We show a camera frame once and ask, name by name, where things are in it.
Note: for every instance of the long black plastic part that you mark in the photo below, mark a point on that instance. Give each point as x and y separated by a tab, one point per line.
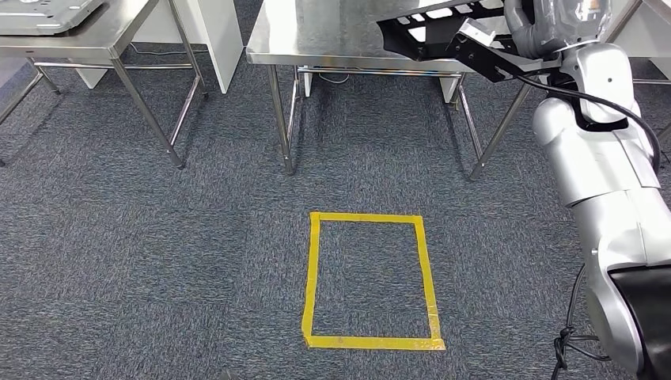
390	39

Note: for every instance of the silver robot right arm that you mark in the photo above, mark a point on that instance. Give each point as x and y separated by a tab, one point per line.
592	147

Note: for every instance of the stainless steel workbench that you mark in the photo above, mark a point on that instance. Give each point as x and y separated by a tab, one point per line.
325	31

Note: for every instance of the grey sheet metal part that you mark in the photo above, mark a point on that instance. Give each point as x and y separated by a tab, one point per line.
42	15

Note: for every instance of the yellow floor tape square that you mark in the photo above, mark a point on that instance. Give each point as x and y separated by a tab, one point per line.
367	343

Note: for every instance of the white cabinet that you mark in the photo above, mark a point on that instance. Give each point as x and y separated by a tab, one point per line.
217	36
650	42

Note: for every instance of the stainless steel table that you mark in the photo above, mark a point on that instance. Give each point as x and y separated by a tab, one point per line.
661	8
123	21

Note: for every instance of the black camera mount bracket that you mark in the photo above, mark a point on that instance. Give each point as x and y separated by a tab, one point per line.
487	63

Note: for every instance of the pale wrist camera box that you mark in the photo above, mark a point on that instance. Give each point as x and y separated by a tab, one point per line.
477	32

